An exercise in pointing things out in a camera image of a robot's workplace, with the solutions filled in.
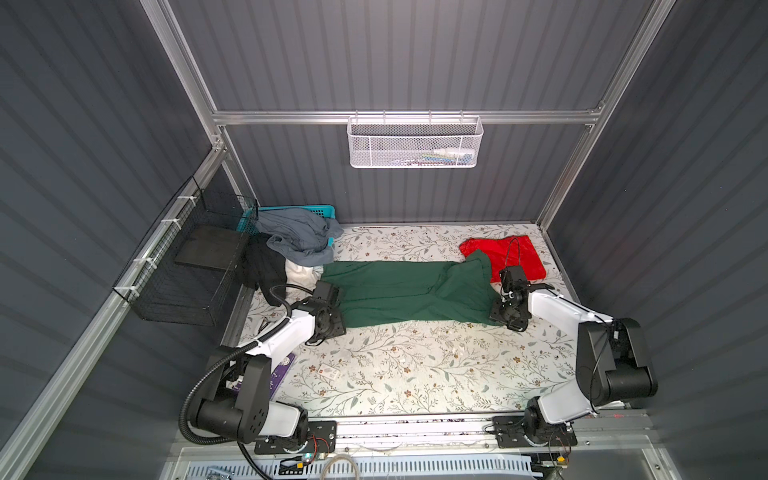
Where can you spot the grey t-shirt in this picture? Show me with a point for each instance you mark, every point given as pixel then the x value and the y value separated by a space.
pixel 307 258

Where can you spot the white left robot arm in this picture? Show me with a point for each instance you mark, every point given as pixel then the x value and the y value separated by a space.
pixel 232 402

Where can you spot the green t-shirt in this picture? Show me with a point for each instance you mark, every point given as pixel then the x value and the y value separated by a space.
pixel 387 292

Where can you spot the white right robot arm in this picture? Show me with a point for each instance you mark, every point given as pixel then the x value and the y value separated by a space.
pixel 613 362

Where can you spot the white wire mesh basket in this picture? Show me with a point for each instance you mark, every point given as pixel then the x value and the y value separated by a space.
pixel 414 141

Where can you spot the teal plastic laundry basket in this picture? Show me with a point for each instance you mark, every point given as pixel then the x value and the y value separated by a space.
pixel 309 227

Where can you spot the small white card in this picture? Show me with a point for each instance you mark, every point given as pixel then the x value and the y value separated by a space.
pixel 328 372

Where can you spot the purple booklet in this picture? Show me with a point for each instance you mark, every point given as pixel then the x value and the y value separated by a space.
pixel 279 374

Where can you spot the black t-shirt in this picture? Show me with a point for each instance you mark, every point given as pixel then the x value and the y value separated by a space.
pixel 264 269

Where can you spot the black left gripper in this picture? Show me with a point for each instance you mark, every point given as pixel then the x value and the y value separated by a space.
pixel 338 324

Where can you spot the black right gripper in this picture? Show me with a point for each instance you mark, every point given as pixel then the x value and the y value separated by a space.
pixel 495 315

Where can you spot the white t-shirt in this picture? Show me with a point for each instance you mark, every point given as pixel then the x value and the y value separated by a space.
pixel 305 277

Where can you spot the folded red t-shirt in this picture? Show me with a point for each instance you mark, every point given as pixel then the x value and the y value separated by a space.
pixel 507 252

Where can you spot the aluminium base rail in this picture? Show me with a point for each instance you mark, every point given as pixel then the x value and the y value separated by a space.
pixel 608 429

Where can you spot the black wire mesh basket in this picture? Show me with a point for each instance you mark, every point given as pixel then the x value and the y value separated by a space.
pixel 187 271

